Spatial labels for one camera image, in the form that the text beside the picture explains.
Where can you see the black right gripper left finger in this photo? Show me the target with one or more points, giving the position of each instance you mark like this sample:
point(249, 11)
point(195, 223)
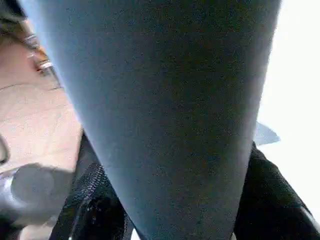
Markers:
point(92, 205)

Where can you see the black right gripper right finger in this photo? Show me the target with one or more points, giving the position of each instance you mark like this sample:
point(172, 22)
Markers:
point(272, 200)

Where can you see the white plastic table top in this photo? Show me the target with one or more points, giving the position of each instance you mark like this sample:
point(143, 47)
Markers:
point(292, 90)

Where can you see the white plastic table leg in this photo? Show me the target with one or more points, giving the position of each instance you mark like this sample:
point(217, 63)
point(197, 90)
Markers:
point(165, 100)

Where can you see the white rounded machine part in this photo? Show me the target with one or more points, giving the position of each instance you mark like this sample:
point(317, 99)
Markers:
point(32, 192)

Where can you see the white basket with yellow item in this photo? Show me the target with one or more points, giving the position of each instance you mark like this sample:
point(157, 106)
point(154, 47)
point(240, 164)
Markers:
point(37, 52)

